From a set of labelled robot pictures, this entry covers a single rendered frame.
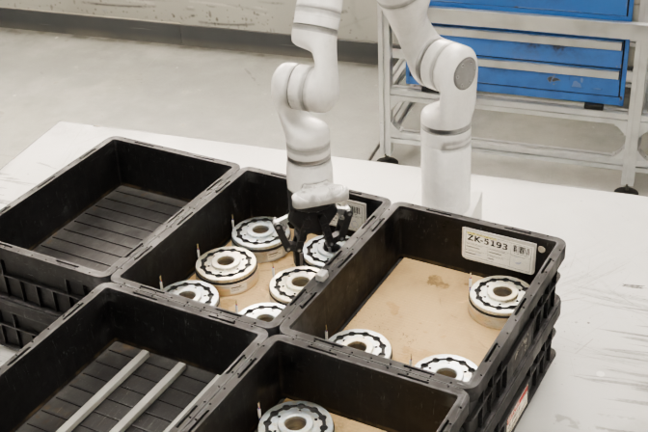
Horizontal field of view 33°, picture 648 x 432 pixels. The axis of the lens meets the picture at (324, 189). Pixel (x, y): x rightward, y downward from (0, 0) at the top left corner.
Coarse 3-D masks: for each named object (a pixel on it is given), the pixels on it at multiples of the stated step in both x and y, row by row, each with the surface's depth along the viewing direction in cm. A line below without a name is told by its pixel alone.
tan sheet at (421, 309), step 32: (384, 288) 177; (416, 288) 177; (448, 288) 176; (352, 320) 170; (384, 320) 170; (416, 320) 169; (448, 320) 169; (416, 352) 162; (448, 352) 162; (480, 352) 162
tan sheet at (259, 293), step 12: (288, 252) 188; (264, 264) 185; (276, 264) 185; (288, 264) 184; (192, 276) 183; (264, 276) 182; (252, 288) 179; (264, 288) 178; (228, 300) 176; (240, 300) 176; (252, 300) 176; (264, 300) 176
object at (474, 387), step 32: (384, 224) 176; (480, 224) 174; (352, 256) 168; (320, 288) 160; (544, 288) 161; (288, 320) 154; (512, 320) 152; (352, 352) 147; (448, 384) 141; (480, 384) 141
